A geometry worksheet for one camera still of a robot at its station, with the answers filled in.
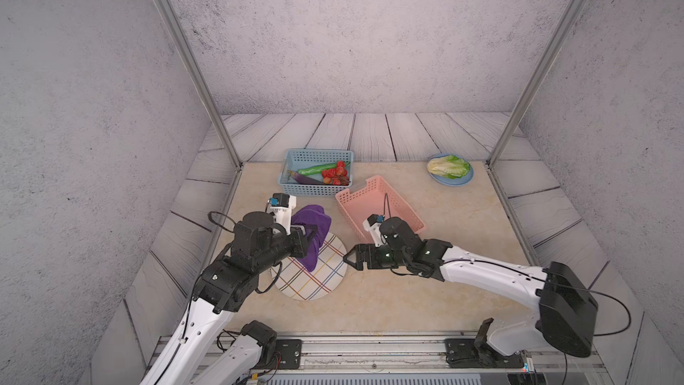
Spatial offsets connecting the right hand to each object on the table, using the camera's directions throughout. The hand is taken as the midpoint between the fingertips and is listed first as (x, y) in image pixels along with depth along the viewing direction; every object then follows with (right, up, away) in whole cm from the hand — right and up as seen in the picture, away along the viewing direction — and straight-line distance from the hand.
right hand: (355, 259), depth 76 cm
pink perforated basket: (+9, +16, +34) cm, 39 cm away
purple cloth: (-10, +14, -10) cm, 20 cm away
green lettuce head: (+40, +28, +35) cm, 60 cm away
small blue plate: (+40, +22, +35) cm, 58 cm away
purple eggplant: (-21, +23, +38) cm, 49 cm away
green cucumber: (-15, +28, +39) cm, 50 cm away
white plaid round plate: (-9, -9, +8) cm, 15 cm away
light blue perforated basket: (-24, +32, +43) cm, 59 cm away
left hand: (-9, +10, -9) cm, 16 cm away
